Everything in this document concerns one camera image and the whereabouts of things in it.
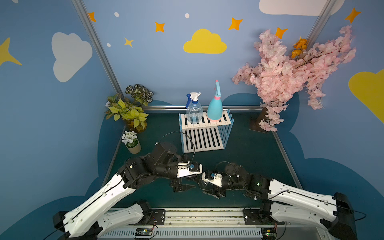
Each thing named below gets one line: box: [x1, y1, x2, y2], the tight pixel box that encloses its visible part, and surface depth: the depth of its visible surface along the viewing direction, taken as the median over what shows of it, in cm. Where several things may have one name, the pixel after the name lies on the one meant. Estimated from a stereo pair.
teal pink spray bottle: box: [207, 80, 223, 122], surface depth 75 cm
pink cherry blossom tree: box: [231, 25, 357, 132], surface depth 73 cm
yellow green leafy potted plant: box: [105, 84, 154, 133], surface depth 95 cm
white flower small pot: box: [121, 130, 142, 154], surface depth 92 cm
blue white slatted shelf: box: [178, 109, 234, 154], surface depth 100 cm
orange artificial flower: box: [291, 36, 308, 59], surface depth 84 cm
